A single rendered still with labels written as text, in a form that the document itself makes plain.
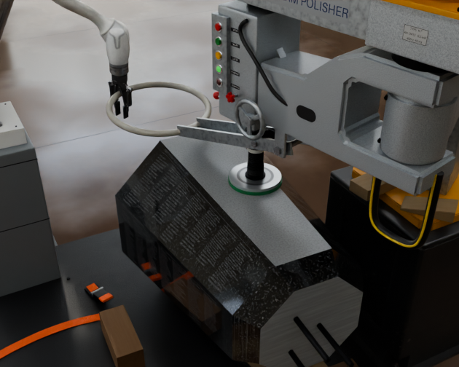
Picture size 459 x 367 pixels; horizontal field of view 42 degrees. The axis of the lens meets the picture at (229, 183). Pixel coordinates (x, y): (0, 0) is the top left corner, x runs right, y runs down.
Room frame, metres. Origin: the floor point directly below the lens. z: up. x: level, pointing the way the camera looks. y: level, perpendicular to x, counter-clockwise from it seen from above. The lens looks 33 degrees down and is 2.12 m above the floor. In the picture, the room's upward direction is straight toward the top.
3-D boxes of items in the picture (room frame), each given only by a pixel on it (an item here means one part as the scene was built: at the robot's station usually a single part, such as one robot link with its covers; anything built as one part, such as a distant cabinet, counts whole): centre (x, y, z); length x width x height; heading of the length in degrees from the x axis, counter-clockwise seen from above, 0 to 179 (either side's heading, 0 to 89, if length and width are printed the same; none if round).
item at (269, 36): (1.97, -0.16, 1.32); 0.36 x 0.22 x 0.45; 42
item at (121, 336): (1.87, 0.49, 0.07); 0.30 x 0.12 x 0.12; 25
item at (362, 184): (2.05, -0.60, 0.81); 0.20 x 0.10 x 0.05; 125
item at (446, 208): (1.89, -0.78, 0.80); 0.20 x 0.10 x 0.05; 64
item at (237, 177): (2.03, -0.10, 0.84); 0.21 x 0.21 x 0.01
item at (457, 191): (2.12, -0.85, 0.76); 0.49 x 0.49 x 0.05; 27
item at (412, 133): (1.54, -0.54, 1.34); 0.19 x 0.19 x 0.20
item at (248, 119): (1.86, -0.10, 1.20); 0.15 x 0.10 x 0.15; 42
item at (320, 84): (1.73, -0.36, 1.30); 0.74 x 0.23 x 0.49; 42
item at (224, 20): (2.01, 0.03, 1.37); 0.08 x 0.03 x 0.28; 42
